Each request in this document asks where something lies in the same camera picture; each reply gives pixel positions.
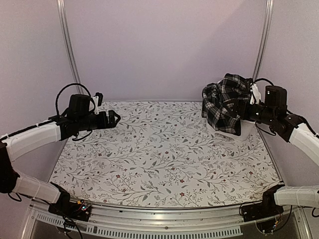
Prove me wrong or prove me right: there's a left aluminium frame post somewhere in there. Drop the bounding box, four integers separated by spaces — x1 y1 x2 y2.
56 0 81 84

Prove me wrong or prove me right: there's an aluminium front rail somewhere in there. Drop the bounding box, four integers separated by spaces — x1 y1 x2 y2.
21 200 319 239

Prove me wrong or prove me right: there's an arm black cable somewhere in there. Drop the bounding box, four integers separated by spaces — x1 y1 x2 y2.
253 78 275 88
54 83 93 118

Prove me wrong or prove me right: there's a floral patterned table mat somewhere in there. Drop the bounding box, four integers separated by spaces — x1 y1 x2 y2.
50 102 281 208

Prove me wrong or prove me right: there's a right aluminium frame post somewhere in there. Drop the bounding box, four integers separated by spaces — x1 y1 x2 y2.
252 0 274 80

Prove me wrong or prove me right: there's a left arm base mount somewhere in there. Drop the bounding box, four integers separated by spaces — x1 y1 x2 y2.
48 183 92 222

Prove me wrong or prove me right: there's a black white plaid skirt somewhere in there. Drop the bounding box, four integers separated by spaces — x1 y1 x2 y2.
201 73 252 136

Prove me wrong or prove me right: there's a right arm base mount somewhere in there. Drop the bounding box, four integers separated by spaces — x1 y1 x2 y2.
239 185 284 222

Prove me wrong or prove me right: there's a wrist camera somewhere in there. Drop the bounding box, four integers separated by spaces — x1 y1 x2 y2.
250 83 261 105
93 92 103 107

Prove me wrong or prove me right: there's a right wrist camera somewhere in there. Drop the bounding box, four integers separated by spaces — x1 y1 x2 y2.
250 83 261 105

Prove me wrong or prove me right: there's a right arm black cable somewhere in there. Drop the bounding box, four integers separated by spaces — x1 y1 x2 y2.
253 78 275 88

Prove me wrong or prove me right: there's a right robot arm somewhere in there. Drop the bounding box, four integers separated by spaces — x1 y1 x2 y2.
233 85 319 217

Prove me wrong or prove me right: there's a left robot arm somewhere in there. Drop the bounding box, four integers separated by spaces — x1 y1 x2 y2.
0 93 121 216

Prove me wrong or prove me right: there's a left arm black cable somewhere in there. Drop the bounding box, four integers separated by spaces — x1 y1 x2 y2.
54 83 93 118

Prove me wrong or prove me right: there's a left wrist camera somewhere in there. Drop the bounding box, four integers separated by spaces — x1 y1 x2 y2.
93 92 103 107

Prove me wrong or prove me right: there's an aluminium frame post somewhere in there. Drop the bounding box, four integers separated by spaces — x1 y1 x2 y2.
56 0 81 84
252 0 274 80

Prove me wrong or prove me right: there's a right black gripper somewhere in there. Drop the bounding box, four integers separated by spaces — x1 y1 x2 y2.
224 98 277 126

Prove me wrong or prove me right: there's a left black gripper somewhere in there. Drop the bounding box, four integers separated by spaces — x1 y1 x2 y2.
78 110 121 131

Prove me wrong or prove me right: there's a white plastic laundry bin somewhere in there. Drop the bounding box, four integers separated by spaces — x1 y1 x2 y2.
216 120 255 142

